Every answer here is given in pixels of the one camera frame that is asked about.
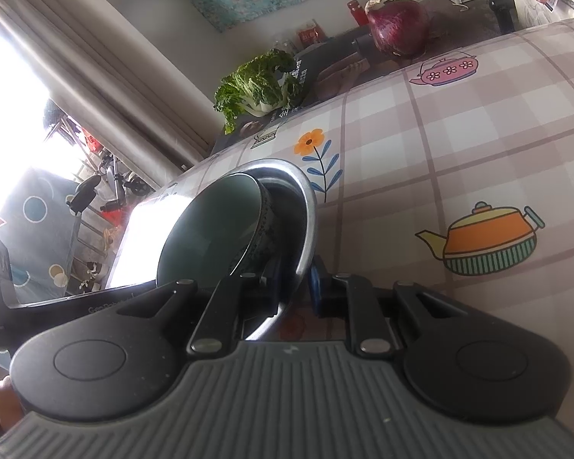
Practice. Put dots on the napa cabbage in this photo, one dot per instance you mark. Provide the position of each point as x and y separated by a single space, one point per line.
248 88

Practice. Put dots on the steel bowl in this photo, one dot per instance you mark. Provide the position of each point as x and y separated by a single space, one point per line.
311 229
284 210

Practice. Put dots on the person's left hand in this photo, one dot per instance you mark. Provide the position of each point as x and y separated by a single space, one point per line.
7 399

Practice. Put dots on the black cutting board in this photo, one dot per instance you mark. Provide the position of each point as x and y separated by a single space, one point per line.
315 60

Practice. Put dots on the red onion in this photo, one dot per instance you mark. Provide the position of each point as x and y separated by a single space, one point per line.
397 28

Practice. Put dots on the red packet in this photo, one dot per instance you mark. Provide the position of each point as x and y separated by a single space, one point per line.
311 33

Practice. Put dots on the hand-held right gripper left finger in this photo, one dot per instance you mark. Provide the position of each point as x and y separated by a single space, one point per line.
270 291

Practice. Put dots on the teal ceramic bowl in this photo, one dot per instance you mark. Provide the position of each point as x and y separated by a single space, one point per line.
205 229

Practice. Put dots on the checked printed tablecloth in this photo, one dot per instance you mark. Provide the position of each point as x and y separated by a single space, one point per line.
459 153

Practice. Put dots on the blue dotted cloth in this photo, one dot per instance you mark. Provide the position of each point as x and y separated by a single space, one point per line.
33 239

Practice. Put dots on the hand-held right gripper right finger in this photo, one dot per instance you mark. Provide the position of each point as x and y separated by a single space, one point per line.
316 284

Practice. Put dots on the red capped bottle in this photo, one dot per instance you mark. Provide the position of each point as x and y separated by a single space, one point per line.
358 12

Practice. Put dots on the wheelchair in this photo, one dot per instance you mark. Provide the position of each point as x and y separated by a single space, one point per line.
119 177

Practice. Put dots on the orange plastic bag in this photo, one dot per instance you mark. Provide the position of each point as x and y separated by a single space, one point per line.
93 142

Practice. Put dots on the beige curtain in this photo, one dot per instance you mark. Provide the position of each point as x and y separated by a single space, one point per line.
100 57

